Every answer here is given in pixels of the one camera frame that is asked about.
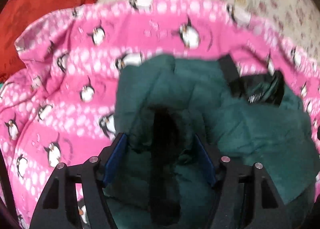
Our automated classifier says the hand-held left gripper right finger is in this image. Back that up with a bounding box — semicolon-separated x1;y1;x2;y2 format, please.
194;133;293;229

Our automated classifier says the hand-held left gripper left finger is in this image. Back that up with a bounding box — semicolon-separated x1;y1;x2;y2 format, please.
30;133;129;229

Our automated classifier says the green puffer jacket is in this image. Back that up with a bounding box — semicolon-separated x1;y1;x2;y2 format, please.
114;54;320;229

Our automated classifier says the pink penguin print blanket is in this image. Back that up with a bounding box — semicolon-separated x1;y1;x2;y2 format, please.
0;0;320;229

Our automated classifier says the red ruffled pillow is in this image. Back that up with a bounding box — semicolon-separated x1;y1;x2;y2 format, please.
0;0;99;83

